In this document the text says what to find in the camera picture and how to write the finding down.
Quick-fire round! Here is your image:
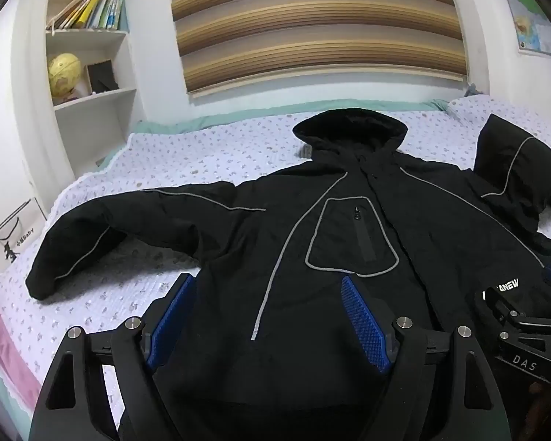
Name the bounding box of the teal bed sheet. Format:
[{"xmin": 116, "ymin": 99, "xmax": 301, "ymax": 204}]
[{"xmin": 96, "ymin": 98, "xmax": 451, "ymax": 166}]

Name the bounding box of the pink cloth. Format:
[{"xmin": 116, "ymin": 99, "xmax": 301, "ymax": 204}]
[{"xmin": 0, "ymin": 280, "xmax": 37, "ymax": 419}]

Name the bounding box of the white printed storage bag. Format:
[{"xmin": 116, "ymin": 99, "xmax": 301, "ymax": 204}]
[{"xmin": 0, "ymin": 197, "xmax": 51, "ymax": 279}]

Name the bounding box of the black picture frame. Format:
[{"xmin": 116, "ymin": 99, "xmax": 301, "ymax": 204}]
[{"xmin": 85, "ymin": 59, "xmax": 120, "ymax": 95}]

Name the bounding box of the yellow globe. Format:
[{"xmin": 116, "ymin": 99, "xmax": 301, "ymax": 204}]
[{"xmin": 47, "ymin": 53, "xmax": 83, "ymax": 98}]

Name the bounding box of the black hooded jacket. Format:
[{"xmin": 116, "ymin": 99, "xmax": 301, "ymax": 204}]
[{"xmin": 25, "ymin": 107, "xmax": 551, "ymax": 441}]

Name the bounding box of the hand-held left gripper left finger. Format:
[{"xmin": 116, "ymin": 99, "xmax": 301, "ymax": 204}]
[{"xmin": 28, "ymin": 272, "xmax": 198, "ymax": 441}]

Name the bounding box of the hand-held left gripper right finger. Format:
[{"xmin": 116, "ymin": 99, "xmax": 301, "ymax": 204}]
[{"xmin": 340, "ymin": 275, "xmax": 510, "ymax": 441}]

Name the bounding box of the white bookshelf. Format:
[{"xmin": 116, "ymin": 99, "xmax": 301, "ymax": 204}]
[{"xmin": 43, "ymin": 0, "xmax": 138, "ymax": 175}]

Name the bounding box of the floral white bed quilt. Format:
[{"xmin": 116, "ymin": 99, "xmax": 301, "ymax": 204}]
[{"xmin": 0, "ymin": 94, "xmax": 551, "ymax": 441}]

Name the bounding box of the row of leaning books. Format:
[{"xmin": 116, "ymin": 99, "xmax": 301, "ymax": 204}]
[{"xmin": 46, "ymin": 0, "xmax": 125, "ymax": 33}]

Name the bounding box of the striped brown window blind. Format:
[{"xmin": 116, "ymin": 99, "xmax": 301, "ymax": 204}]
[{"xmin": 165, "ymin": 0, "xmax": 469, "ymax": 98}]

